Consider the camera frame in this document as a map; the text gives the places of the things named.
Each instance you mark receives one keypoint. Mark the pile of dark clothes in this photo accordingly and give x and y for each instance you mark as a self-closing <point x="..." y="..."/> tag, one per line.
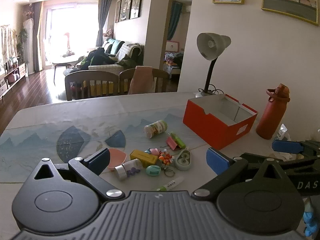
<point x="98" y="57"/>

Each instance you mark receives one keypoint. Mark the small jar with purple beads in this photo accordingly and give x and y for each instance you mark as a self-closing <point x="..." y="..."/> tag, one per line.
<point x="130" y="167"/>

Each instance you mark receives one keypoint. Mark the grey green correction tape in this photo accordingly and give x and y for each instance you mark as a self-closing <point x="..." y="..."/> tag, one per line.
<point x="183" y="160"/>

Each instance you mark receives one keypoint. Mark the teal curtain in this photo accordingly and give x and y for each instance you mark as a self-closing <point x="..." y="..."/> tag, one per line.
<point x="174" y="20"/>

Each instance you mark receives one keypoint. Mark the grey curtain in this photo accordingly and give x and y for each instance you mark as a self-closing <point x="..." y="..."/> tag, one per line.
<point x="37" y="35"/>
<point x="103" y="20"/>

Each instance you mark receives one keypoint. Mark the person's right hand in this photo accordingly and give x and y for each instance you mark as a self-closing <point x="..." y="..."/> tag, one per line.
<point x="310" y="222"/>

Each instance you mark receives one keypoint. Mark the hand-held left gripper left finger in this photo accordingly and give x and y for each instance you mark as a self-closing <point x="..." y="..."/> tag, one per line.
<point x="98" y="161"/>

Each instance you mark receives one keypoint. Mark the white tube with green cap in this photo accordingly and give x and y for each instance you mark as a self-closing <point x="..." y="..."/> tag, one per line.
<point x="172" y="183"/>

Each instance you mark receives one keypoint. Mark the red water bottle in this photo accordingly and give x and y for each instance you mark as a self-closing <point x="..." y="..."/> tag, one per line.
<point x="271" y="120"/>

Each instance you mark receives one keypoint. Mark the green lid toothpick jar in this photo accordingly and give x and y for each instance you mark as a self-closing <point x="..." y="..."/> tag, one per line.
<point x="156" y="128"/>

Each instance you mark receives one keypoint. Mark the white standing air conditioner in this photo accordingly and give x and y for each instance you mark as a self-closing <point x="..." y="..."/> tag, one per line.
<point x="28" y="40"/>

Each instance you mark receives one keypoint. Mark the grey desk lamp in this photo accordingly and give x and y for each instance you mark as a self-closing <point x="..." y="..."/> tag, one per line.
<point x="212" y="43"/>

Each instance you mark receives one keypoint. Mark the coffee table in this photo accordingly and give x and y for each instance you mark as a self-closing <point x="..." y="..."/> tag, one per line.
<point x="65" y="60"/>

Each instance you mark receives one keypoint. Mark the hanging white clothes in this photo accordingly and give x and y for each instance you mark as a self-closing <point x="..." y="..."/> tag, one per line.
<point x="7" y="42"/>

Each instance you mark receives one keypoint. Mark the teal round tape case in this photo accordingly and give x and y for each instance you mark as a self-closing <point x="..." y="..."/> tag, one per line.
<point x="153" y="171"/>

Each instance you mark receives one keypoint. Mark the plush toy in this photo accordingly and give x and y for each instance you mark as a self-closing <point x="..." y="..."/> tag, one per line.
<point x="108" y="33"/>

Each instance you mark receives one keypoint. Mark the mountain print table runner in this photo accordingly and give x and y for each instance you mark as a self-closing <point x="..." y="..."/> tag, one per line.
<point x="37" y="140"/>

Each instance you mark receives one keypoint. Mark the pink binder clip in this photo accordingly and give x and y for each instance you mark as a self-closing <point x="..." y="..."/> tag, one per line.
<point x="172" y="142"/>

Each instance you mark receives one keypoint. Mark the pink bowl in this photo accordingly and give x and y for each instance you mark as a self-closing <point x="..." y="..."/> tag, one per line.
<point x="117" y="157"/>

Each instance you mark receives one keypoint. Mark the wooden chair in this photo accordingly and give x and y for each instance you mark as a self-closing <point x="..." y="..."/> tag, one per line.
<point x="160" y="77"/>
<point x="92" y="80"/>

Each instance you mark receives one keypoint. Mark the pink cloth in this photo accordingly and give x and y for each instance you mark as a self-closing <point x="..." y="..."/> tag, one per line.
<point x="141" y="80"/>

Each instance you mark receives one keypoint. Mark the green plastic tube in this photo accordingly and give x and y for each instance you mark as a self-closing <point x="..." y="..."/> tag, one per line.
<point x="179" y="141"/>

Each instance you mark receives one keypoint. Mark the beige sofa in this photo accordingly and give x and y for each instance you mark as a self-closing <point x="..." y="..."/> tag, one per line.
<point x="125" y="52"/>

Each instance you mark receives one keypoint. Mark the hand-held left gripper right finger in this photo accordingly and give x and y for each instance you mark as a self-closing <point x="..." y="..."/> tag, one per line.
<point x="216" y="160"/>

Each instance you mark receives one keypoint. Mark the yellow small box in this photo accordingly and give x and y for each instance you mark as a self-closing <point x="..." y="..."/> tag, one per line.
<point x="142" y="156"/>

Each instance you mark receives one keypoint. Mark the black framed wall picture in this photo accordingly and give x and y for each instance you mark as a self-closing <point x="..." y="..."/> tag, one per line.
<point x="126" y="6"/>
<point x="137" y="1"/>
<point x="117" y="11"/>

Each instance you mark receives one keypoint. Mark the large yellow framed poster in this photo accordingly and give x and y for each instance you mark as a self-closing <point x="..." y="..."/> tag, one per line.
<point x="292" y="0"/>

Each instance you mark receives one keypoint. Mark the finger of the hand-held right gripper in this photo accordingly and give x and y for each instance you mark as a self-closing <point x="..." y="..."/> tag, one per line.
<point x="287" y="147"/>
<point x="307" y="177"/>

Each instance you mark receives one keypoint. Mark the green potted plant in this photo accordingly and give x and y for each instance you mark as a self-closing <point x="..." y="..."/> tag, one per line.
<point x="23" y="38"/>

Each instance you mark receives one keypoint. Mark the red cardboard box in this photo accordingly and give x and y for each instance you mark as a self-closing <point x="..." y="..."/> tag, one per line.
<point x="212" y="127"/>

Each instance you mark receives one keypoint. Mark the clear plastic packet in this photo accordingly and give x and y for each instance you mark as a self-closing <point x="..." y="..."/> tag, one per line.
<point x="283" y="133"/>

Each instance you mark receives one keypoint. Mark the wooden television cabinet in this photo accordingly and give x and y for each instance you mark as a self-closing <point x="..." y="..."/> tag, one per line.
<point x="15" y="76"/>

